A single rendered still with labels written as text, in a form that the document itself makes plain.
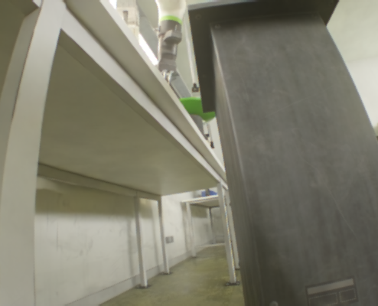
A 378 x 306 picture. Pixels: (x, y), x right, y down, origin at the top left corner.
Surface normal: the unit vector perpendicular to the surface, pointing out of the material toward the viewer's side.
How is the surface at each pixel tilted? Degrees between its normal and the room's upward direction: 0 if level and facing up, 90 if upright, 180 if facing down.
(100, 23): 180
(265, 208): 90
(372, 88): 90
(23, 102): 90
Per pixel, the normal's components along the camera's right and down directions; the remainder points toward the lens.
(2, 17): 0.12, 0.95
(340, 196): -0.12, -0.27
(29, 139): 0.95, -0.19
